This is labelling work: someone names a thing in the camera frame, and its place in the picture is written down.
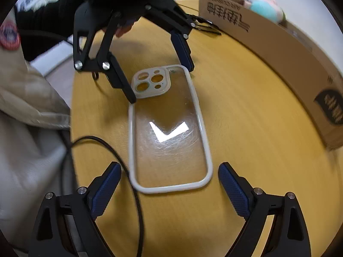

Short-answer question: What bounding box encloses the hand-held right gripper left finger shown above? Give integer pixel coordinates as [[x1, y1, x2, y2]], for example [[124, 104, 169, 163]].
[[28, 161, 122, 257]]

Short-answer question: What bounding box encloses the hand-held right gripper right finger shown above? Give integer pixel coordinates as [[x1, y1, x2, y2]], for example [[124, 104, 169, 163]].
[[218, 162, 313, 257]]

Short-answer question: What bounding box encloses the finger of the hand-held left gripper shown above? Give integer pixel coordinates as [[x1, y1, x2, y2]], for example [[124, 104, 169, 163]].
[[145, 3, 196, 72], [73, 13, 137, 104]]

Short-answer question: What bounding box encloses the clear phone case beige rim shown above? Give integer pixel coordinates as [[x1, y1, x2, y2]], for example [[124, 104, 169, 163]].
[[128, 65, 213, 194]]

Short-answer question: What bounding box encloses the brown cardboard box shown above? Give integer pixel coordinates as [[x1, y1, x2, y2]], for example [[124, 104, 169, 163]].
[[198, 0, 343, 150]]

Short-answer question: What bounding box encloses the person's left forearm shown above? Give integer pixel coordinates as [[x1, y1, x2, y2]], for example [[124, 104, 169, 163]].
[[15, 0, 92, 62]]

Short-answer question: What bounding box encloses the person's left hand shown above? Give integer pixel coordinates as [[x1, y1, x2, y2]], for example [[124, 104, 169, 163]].
[[115, 19, 136, 38]]

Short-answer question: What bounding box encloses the teal round plush toy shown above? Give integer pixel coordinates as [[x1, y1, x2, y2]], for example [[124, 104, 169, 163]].
[[242, 0, 286, 23]]

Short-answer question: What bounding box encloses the person's beige jacket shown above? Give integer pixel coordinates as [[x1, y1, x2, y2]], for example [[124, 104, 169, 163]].
[[0, 5, 78, 252]]

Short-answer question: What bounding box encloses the black cable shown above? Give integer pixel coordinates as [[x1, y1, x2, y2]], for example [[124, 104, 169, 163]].
[[60, 136, 145, 257]]

